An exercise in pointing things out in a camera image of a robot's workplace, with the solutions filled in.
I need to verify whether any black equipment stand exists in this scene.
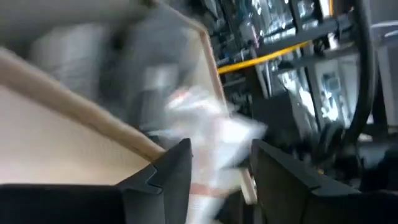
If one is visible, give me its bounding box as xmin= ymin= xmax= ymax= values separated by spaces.
xmin=198 ymin=0 xmax=398 ymax=141

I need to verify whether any white red-checked towel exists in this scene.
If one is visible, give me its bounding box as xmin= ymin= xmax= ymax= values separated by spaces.
xmin=148 ymin=86 xmax=269 ymax=224

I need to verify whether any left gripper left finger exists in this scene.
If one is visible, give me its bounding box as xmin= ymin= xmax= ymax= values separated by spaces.
xmin=116 ymin=138 xmax=193 ymax=224

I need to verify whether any yellow cable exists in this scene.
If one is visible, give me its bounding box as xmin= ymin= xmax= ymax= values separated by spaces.
xmin=216 ymin=40 xmax=312 ymax=75

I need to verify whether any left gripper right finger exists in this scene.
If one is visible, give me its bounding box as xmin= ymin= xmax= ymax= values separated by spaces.
xmin=251 ymin=138 xmax=362 ymax=224

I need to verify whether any thick black cable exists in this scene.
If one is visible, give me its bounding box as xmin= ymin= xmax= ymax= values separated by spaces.
xmin=340 ymin=0 xmax=377 ymax=147

